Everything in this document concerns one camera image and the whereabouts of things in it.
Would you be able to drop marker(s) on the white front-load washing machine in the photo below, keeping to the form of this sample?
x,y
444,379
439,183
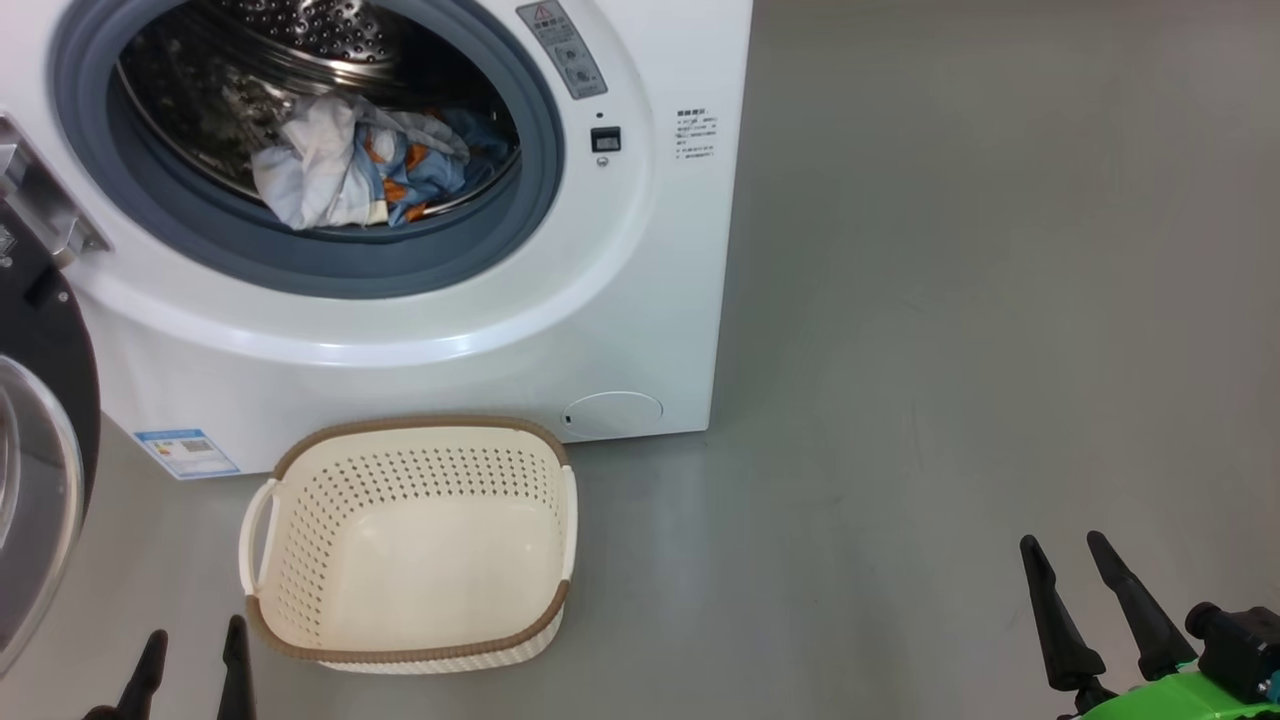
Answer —
x,y
640,280

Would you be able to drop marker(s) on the black round glass washer door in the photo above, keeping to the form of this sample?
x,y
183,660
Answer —
x,y
50,340

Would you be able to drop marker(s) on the metal door hinge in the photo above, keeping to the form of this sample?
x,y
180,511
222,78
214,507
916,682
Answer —
x,y
40,200

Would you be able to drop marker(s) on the cream perforated laundry basket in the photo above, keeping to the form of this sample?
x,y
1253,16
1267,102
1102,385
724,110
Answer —
x,y
420,560

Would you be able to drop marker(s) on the grey rubber door gasket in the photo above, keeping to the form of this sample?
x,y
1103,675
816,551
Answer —
x,y
300,265

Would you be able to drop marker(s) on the round white filter cover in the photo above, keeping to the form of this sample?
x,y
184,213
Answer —
x,y
612,413

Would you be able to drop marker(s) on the grey warning sticker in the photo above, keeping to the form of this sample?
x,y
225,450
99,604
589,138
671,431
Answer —
x,y
565,50

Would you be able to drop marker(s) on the blue energy label sticker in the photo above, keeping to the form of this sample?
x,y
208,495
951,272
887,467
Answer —
x,y
187,454

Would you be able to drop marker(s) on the blue and orange garment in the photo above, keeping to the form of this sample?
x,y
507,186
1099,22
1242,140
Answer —
x,y
430,170

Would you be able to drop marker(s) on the steel washer drum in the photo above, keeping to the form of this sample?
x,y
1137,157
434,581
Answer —
x,y
200,90

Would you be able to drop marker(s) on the black door lock socket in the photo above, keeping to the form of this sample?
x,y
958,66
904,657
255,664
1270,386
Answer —
x,y
606,139

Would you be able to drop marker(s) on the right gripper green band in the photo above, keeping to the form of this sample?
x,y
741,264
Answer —
x,y
1170,700

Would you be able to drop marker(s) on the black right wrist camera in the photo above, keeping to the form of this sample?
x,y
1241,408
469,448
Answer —
x,y
1240,650

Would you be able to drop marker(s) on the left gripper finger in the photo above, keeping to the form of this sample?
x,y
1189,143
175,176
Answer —
x,y
237,680
140,695

